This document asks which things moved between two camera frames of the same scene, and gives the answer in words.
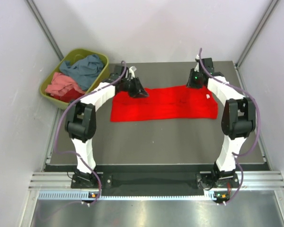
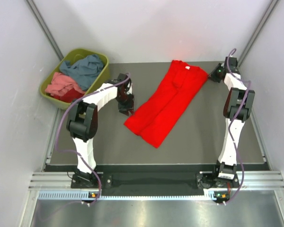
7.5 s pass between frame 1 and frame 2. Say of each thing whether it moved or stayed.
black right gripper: moved
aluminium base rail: stayed
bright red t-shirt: moved
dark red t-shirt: stayed
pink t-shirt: stayed
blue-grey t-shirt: stayed
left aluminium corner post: stayed
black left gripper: moved
